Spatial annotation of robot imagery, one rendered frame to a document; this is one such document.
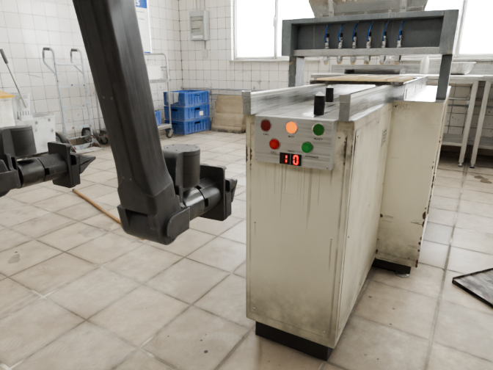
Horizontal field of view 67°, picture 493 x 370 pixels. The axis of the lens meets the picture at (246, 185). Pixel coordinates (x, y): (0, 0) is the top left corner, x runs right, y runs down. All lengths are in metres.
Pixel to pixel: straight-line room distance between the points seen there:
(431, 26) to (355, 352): 1.30
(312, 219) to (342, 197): 0.12
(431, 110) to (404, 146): 0.18
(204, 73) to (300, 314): 5.27
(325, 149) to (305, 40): 0.95
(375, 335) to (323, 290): 0.41
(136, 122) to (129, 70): 0.06
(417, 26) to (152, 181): 1.48
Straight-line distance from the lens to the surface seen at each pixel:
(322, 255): 1.19
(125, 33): 0.45
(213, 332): 1.54
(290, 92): 1.39
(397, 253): 1.90
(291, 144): 1.08
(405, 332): 1.65
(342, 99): 1.01
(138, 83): 0.46
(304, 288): 1.27
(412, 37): 1.80
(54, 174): 0.92
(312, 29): 1.90
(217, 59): 6.09
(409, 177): 1.77
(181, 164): 0.56
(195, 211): 0.60
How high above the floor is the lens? 0.98
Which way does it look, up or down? 18 degrees down
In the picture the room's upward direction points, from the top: straight up
